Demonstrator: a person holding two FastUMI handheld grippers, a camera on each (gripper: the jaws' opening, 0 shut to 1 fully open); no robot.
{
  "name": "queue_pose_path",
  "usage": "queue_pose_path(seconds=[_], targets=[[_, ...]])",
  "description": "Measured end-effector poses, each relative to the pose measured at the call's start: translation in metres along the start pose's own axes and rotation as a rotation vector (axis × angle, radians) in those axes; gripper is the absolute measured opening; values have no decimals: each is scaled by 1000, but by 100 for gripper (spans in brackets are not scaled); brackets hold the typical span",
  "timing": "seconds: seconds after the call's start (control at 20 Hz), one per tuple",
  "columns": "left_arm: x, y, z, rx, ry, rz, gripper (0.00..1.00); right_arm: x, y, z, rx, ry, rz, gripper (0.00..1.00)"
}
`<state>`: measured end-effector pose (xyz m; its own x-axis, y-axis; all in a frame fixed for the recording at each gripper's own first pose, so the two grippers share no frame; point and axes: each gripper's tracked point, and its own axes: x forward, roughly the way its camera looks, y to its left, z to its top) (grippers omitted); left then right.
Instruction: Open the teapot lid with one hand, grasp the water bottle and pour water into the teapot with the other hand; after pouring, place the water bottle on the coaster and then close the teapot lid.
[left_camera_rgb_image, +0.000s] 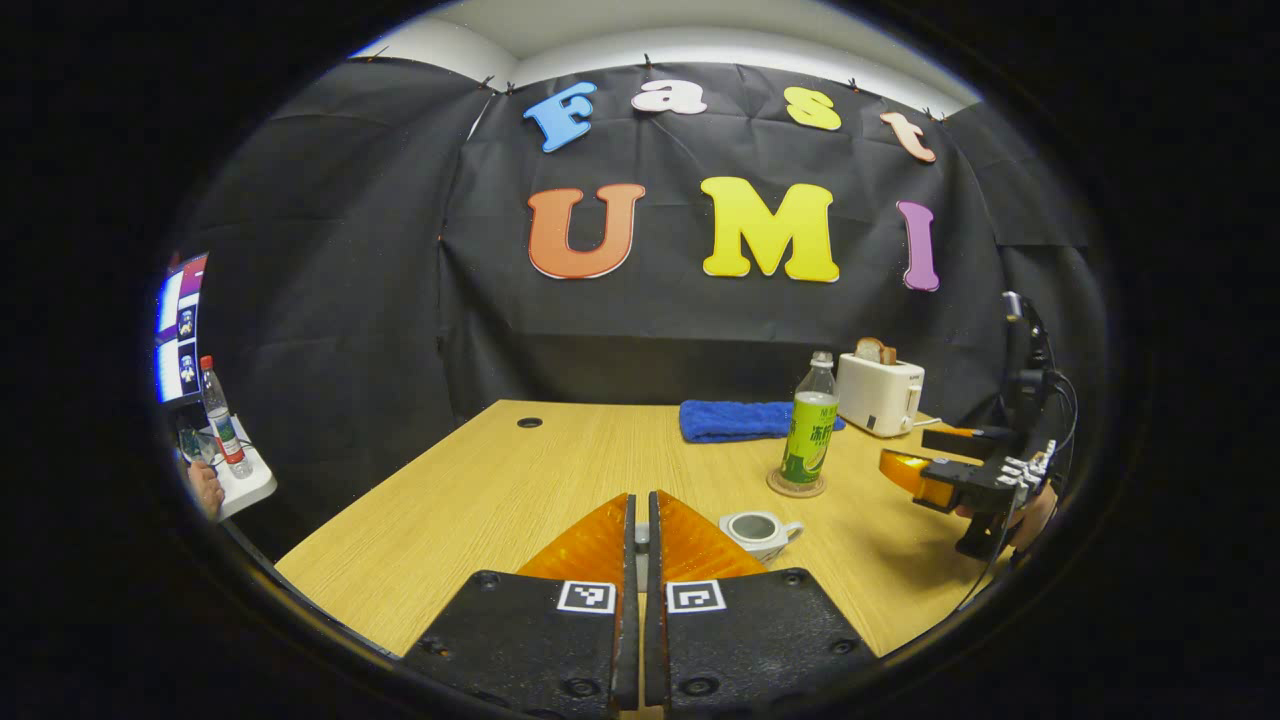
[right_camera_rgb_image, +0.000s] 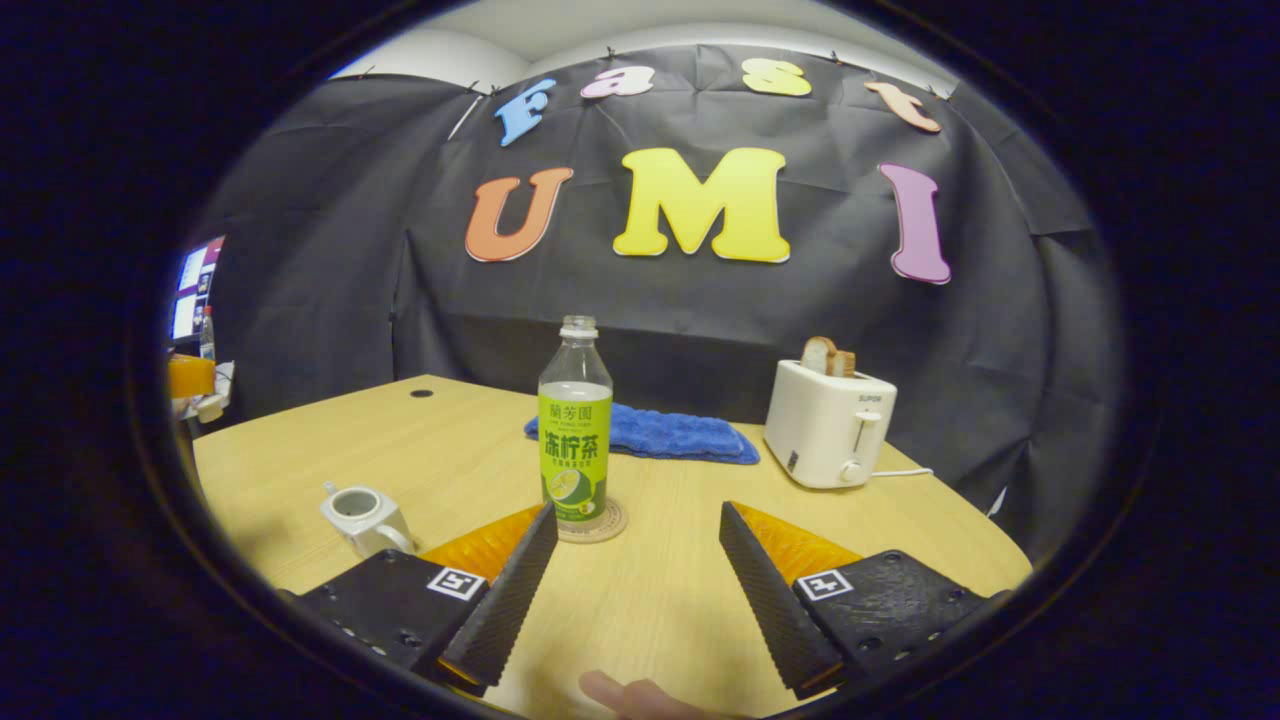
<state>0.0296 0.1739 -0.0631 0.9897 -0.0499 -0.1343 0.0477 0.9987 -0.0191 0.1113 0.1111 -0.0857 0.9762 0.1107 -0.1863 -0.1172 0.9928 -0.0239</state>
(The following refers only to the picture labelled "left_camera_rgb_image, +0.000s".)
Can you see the blue folded towel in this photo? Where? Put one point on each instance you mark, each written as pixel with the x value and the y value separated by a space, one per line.
pixel 730 420

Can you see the white toaster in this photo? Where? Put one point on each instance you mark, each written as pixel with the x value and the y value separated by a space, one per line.
pixel 875 395

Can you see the black tripod stand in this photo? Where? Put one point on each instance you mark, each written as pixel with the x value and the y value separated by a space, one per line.
pixel 1022 350

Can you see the round wooden coaster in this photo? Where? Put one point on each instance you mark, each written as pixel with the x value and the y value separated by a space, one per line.
pixel 795 490

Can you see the white teacup lid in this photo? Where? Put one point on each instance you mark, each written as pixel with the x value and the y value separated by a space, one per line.
pixel 641 537

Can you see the red cap clear bottle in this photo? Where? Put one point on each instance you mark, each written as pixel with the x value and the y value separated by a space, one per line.
pixel 225 425

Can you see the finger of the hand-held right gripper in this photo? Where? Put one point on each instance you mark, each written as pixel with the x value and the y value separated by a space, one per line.
pixel 960 440
pixel 960 480

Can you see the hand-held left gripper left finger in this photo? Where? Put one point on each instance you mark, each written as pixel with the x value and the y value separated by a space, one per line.
pixel 520 640

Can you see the white floral teacup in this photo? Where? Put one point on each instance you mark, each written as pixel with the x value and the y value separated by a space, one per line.
pixel 755 535

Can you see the green label water bottle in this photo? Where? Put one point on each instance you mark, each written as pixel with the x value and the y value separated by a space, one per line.
pixel 810 430

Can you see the toast slice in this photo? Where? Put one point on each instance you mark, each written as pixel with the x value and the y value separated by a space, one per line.
pixel 873 350

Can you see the white side table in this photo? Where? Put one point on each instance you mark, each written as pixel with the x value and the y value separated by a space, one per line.
pixel 250 485

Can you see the computer monitor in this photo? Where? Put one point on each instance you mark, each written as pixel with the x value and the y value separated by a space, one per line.
pixel 185 330

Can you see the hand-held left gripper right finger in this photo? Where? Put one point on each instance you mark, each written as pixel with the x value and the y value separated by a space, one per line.
pixel 750 640

